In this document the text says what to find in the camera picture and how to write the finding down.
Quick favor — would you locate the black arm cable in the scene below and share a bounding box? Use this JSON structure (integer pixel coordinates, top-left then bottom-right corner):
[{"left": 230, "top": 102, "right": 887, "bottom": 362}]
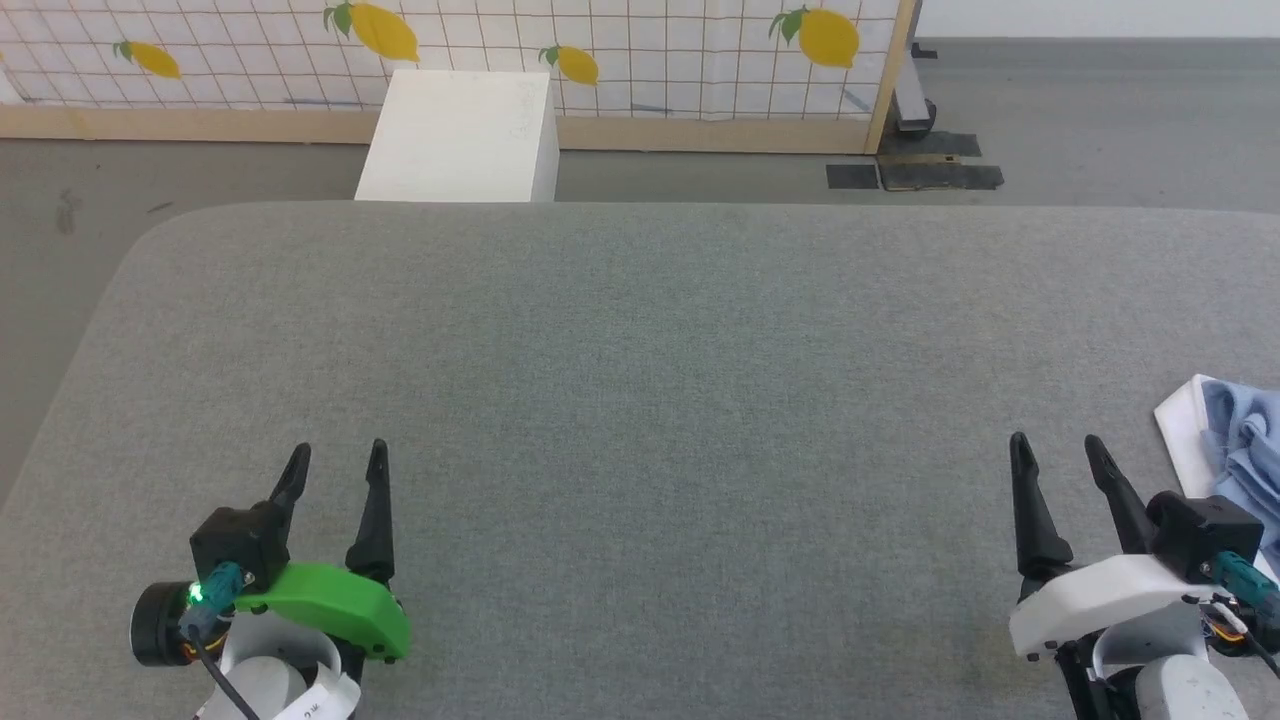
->
[
  {"left": 1235, "top": 615, "right": 1280, "bottom": 681},
  {"left": 190, "top": 630, "right": 263, "bottom": 720}
]

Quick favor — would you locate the teal cable connector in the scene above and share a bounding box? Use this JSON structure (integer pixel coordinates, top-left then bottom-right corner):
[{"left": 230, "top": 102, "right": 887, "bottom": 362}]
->
[
  {"left": 1205, "top": 552, "right": 1280, "bottom": 629},
  {"left": 180, "top": 562, "right": 247, "bottom": 641}
]

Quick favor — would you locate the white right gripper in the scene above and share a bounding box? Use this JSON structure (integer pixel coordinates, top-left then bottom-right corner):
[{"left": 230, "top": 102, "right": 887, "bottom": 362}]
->
[{"left": 1008, "top": 432, "right": 1216, "bottom": 661}]

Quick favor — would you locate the grey fabric padded surface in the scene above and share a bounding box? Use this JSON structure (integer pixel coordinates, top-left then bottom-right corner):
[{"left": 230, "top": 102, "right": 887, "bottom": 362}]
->
[{"left": 0, "top": 200, "right": 1280, "bottom": 720}]

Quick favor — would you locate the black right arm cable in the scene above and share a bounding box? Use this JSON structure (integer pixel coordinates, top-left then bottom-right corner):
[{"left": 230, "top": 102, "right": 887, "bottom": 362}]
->
[{"left": 1235, "top": 615, "right": 1280, "bottom": 681}]

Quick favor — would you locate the light blue t-shirt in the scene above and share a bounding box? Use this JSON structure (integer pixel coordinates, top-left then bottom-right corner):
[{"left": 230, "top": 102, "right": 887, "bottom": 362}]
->
[{"left": 1155, "top": 375, "right": 1280, "bottom": 583}]

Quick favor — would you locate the grey metal partition foot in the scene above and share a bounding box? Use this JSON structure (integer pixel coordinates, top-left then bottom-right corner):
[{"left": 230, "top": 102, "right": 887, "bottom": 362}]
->
[{"left": 895, "top": 45, "right": 939, "bottom": 136}]

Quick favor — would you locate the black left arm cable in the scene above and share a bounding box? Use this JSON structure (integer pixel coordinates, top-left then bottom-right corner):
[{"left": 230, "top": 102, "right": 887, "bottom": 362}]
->
[{"left": 190, "top": 630, "right": 263, "bottom": 720}]

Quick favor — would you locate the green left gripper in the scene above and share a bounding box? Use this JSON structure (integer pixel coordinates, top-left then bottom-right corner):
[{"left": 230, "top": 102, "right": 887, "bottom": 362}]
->
[{"left": 235, "top": 439, "right": 411, "bottom": 663}]

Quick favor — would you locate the white box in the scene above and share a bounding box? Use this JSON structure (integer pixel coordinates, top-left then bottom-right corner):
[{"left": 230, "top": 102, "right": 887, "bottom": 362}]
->
[{"left": 355, "top": 70, "right": 561, "bottom": 203}]

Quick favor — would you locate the lemon print partition panel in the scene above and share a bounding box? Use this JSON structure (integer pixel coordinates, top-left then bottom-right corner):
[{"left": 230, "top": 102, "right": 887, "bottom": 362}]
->
[{"left": 0, "top": 0, "right": 919, "bottom": 156}]

